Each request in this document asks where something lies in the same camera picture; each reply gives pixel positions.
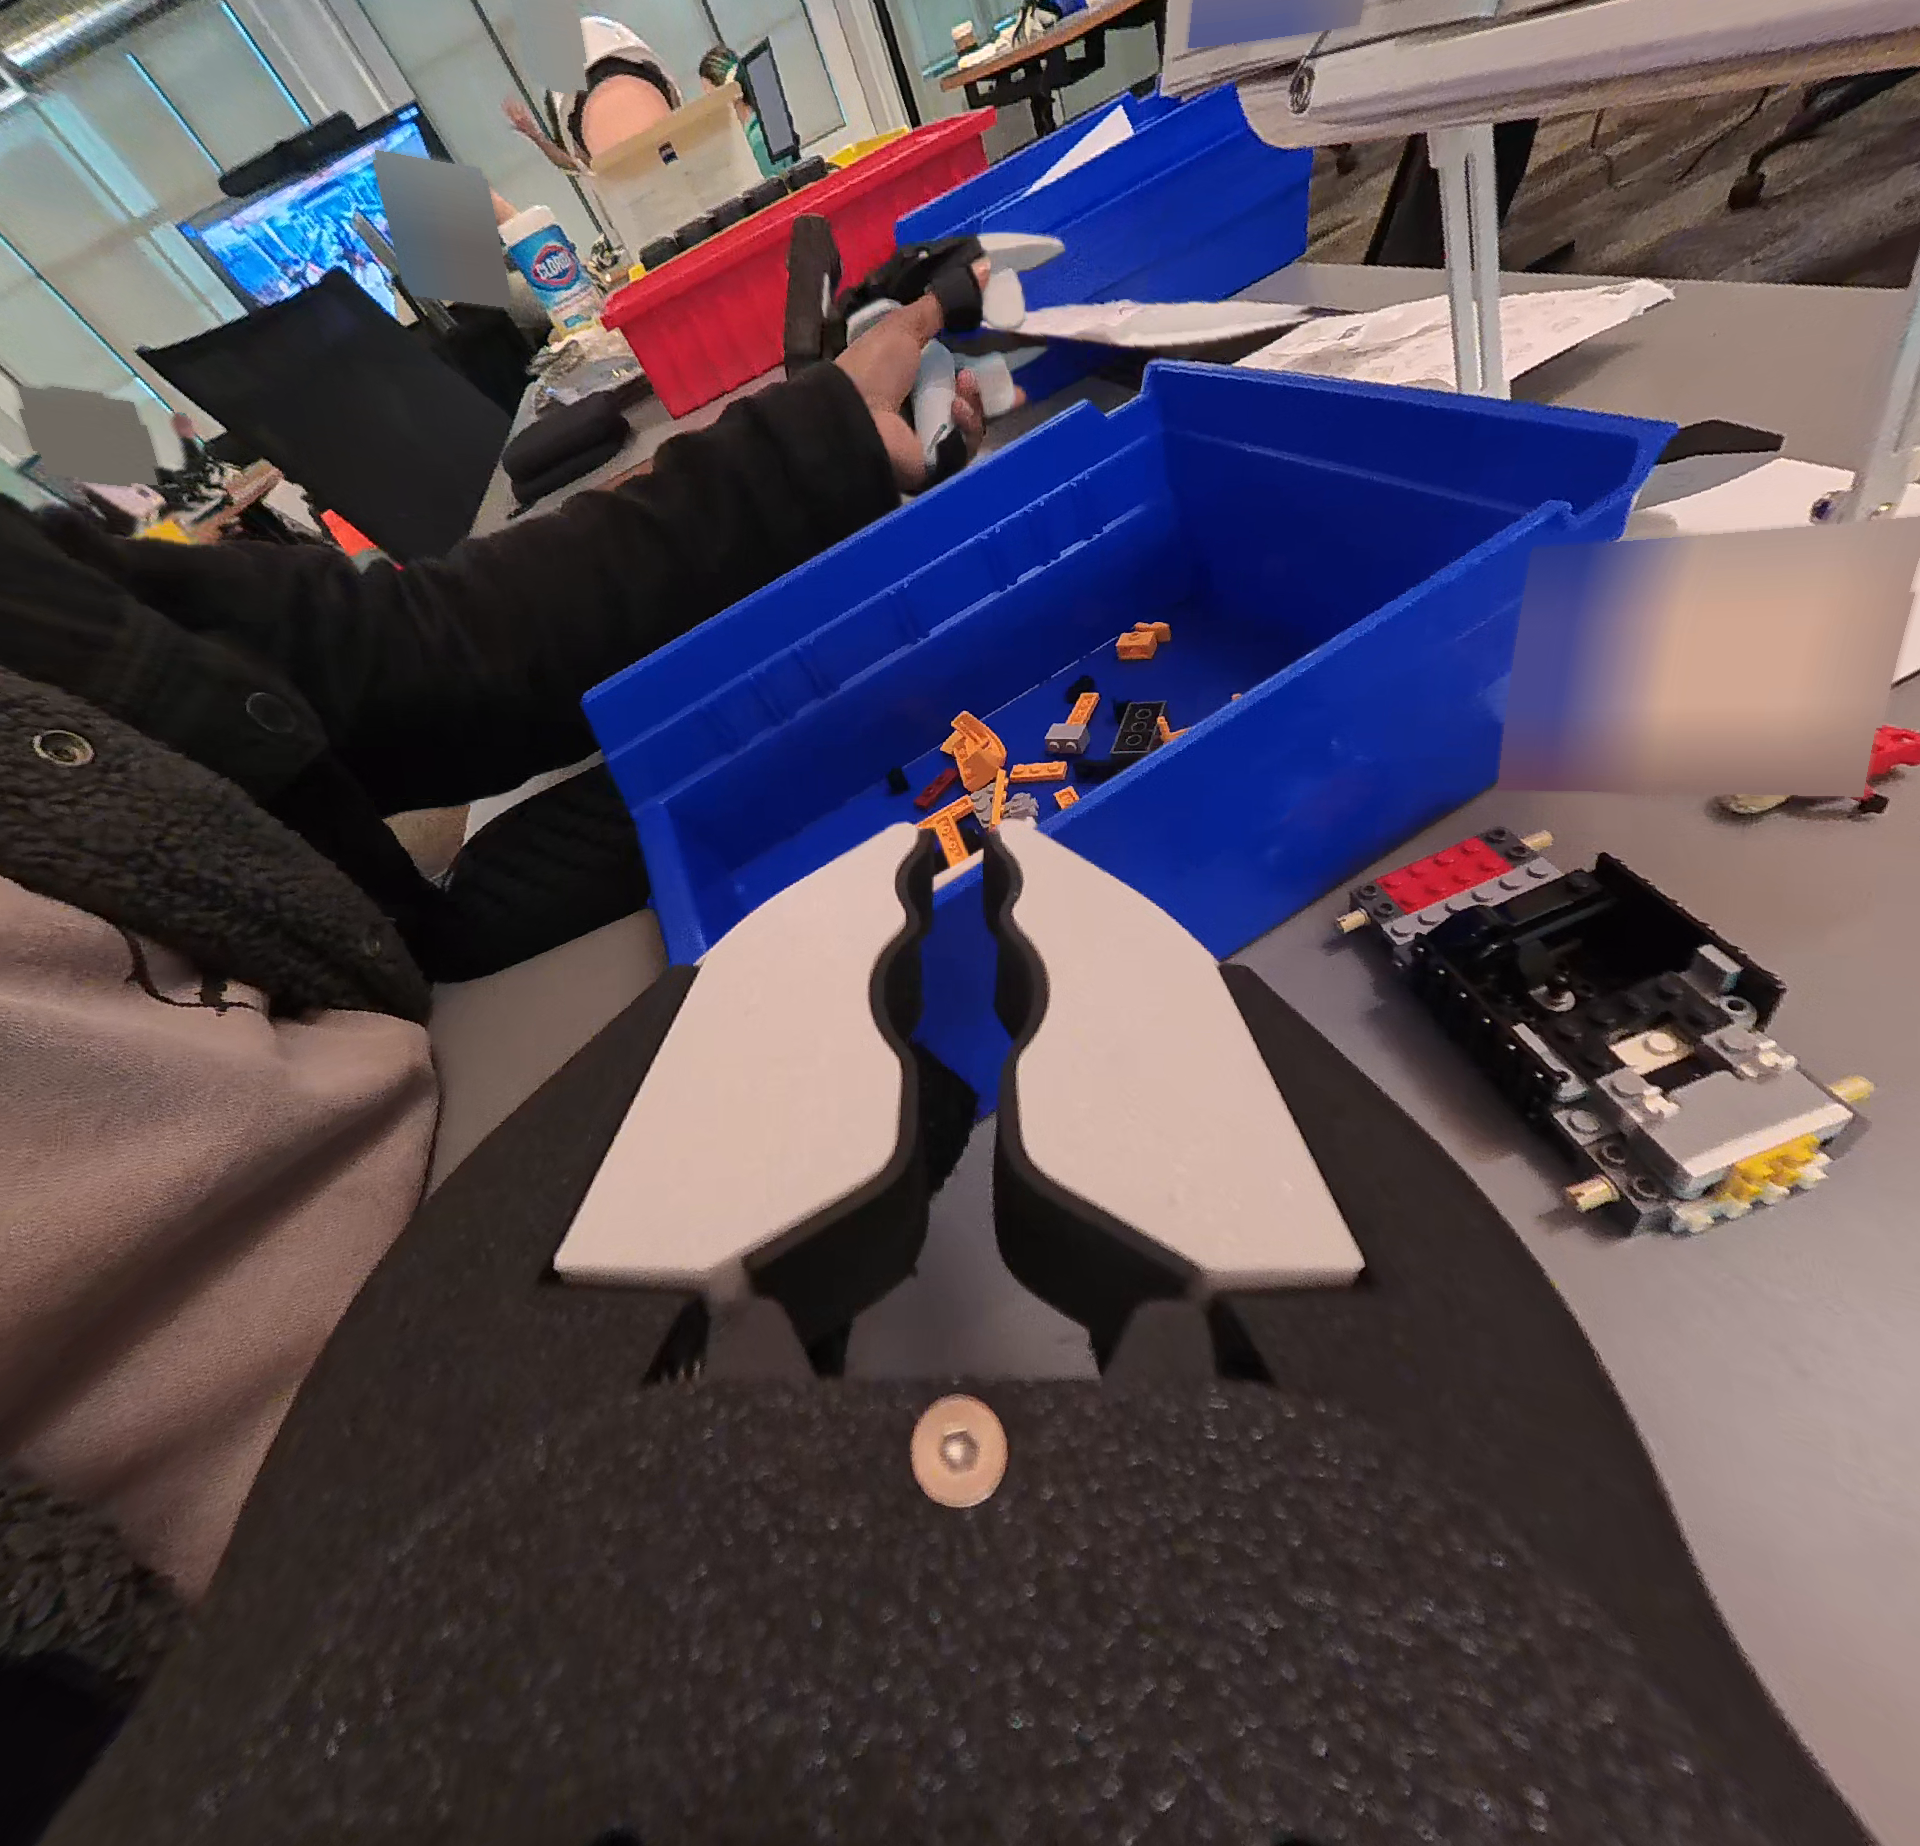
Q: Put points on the partly built toy car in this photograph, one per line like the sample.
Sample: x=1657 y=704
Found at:
x=1591 y=1035

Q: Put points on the grey desk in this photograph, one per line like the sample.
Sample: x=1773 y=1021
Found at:
x=1724 y=1351

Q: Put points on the blue bin holding paper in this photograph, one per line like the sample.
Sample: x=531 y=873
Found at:
x=1171 y=210

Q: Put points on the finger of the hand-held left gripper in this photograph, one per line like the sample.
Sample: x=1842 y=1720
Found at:
x=995 y=383
x=1022 y=271

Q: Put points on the clear bag of metal parts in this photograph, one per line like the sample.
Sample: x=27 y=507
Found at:
x=576 y=372

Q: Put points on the television screen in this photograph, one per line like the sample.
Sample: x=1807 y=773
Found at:
x=295 y=226

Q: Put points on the white wipes canister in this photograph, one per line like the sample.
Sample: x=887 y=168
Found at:
x=552 y=271

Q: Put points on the black zip pouch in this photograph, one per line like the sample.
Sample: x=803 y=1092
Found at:
x=563 y=443

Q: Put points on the blue plastic bin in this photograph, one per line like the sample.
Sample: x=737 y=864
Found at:
x=1349 y=645

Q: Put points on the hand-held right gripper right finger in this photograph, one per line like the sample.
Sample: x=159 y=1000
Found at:
x=1171 y=1111

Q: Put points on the pile of toy bricks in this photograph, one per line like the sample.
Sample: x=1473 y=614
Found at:
x=1034 y=765

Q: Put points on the person's left hand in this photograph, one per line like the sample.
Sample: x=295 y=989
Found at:
x=878 y=369

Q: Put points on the person's black fleece jacket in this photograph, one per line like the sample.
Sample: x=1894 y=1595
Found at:
x=177 y=828

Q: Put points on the person's left forearm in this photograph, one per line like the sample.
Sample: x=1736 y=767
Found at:
x=598 y=573

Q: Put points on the red plastic bin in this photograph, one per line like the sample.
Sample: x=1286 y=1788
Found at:
x=722 y=317

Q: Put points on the white printed sheet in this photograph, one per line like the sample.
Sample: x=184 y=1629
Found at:
x=1083 y=154

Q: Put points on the red and beige toy piece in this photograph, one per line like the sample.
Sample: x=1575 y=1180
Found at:
x=1891 y=760

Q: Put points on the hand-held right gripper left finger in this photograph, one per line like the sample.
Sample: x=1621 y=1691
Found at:
x=748 y=1095

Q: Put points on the white instruction sheets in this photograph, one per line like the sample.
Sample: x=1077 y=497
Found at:
x=1470 y=320

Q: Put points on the row of black cases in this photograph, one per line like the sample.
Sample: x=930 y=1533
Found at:
x=737 y=210

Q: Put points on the black wavy strip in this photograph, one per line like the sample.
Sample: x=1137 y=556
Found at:
x=1717 y=451

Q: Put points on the white cardboard box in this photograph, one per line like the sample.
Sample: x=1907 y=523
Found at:
x=674 y=167

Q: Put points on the black flat panel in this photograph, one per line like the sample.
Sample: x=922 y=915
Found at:
x=331 y=406

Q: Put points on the background wooden table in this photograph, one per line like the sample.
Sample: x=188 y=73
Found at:
x=1050 y=37

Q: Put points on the person's pink shirt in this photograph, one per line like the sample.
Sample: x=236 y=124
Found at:
x=195 y=1201

